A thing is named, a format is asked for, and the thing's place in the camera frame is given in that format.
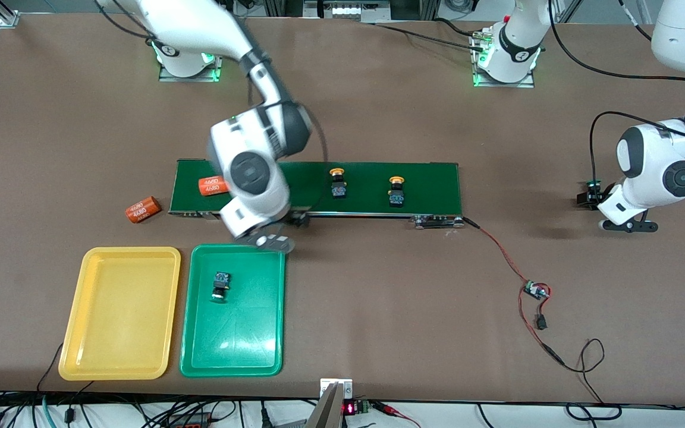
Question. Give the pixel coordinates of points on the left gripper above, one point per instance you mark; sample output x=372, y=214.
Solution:
x=591, y=196

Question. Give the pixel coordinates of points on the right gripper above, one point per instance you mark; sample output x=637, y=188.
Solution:
x=298, y=219

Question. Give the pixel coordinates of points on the green push button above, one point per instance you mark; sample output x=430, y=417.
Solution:
x=221, y=279
x=593, y=183

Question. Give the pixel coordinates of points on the yellow push button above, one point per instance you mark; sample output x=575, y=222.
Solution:
x=396, y=199
x=338, y=190

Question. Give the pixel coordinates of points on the orange 4680 cylinder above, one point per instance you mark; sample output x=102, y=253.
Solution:
x=142, y=210
x=210, y=186

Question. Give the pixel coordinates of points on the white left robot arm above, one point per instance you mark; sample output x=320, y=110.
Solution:
x=657, y=166

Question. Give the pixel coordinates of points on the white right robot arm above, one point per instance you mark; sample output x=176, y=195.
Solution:
x=200, y=30

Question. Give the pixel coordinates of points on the green conveyor belt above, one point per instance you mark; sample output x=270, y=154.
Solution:
x=366, y=187

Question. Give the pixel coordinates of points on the small black circuit board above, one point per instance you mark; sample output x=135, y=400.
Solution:
x=536, y=290

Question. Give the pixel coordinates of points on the green plastic tray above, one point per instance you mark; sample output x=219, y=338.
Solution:
x=232, y=339

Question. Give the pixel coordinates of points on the red digit display module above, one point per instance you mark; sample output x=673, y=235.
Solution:
x=349, y=408

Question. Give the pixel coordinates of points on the red clip lead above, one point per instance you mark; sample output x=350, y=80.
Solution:
x=390, y=409

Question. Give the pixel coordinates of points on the yellow plastic tray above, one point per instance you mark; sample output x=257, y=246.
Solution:
x=119, y=333

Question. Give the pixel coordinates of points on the grey control box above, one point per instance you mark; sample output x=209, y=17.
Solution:
x=342, y=9

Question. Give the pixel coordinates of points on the black inline switch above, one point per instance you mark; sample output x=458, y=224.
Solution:
x=540, y=323

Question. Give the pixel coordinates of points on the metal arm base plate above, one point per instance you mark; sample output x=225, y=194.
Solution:
x=500, y=84
x=167, y=76

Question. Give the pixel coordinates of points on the grey metal bracket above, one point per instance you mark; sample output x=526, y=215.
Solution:
x=330, y=410

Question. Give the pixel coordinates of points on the aluminium frame profile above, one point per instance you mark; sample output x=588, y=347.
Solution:
x=6, y=16

